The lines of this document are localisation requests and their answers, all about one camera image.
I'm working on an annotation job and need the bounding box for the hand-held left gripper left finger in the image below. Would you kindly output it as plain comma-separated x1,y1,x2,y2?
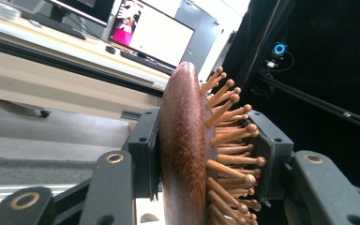
123,107,163,202

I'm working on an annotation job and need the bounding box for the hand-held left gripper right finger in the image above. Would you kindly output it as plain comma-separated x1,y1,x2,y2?
247,110,295,208

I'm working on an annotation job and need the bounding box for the brown wooden hairbrush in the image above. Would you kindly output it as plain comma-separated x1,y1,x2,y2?
157,61,267,225

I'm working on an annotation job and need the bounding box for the black keyboard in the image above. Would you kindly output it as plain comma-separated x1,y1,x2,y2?
118,50,176,76

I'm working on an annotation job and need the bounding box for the light wooden desk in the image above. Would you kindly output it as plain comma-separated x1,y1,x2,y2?
0,0,177,124

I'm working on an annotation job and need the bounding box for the black chair caster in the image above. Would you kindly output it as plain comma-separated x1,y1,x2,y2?
37,108,52,119

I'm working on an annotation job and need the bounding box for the large computer monitor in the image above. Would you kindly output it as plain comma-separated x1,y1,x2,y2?
107,0,197,68

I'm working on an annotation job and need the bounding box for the black curtain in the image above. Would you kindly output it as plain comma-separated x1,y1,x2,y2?
221,0,360,195

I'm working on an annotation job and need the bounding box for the grey partition panel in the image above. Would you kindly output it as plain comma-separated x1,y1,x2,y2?
172,0,235,83

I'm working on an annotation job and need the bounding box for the dark computer monitor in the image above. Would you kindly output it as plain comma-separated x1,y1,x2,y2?
43,0,117,28

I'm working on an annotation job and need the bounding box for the round clear disc container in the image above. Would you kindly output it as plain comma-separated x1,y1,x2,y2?
0,1,23,21

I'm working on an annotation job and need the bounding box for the black slanted frame bar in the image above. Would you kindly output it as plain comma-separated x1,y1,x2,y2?
256,74,360,135

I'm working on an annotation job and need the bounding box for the camera with blue ring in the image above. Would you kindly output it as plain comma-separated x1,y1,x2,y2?
262,41,295,73

